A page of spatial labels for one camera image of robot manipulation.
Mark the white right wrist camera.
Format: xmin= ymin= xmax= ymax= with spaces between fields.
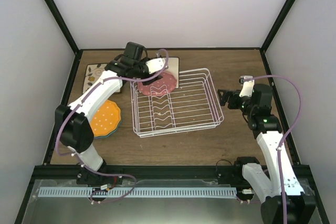
xmin=239 ymin=76 xmax=255 ymax=98

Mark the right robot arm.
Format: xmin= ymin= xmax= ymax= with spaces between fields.
xmin=217 ymin=81 xmax=316 ymax=223

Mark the black aluminium frame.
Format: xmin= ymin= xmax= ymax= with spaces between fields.
xmin=14 ymin=0 xmax=330 ymax=224

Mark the black front mounting rail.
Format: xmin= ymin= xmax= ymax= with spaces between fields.
xmin=34 ymin=165 xmax=310 ymax=185

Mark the cream square plate black rim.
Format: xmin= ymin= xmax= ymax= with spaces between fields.
xmin=165 ymin=57 xmax=180 ymax=88

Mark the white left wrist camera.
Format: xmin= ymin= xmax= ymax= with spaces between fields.
xmin=145 ymin=58 xmax=168 ymax=74

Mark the pink polka dot plate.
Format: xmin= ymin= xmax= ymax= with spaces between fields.
xmin=138 ymin=72 xmax=177 ymax=97

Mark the yellow polka dot plate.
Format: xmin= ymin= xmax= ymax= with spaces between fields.
xmin=90 ymin=100 xmax=121 ymax=131

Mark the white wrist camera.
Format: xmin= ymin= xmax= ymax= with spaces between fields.
xmin=145 ymin=58 xmax=168 ymax=74
xmin=239 ymin=76 xmax=255 ymax=98

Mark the light blue slotted cable duct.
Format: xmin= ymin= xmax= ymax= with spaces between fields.
xmin=38 ymin=187 xmax=237 ymax=199

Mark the blue polka dot plate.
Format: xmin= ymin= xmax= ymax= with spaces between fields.
xmin=93 ymin=122 xmax=120 ymax=139

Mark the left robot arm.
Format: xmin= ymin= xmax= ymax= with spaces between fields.
xmin=54 ymin=42 xmax=169 ymax=184

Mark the white wire dish rack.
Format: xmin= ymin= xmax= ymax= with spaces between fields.
xmin=130 ymin=68 xmax=224 ymax=137

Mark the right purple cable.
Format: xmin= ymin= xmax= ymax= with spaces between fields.
xmin=244 ymin=74 xmax=303 ymax=224

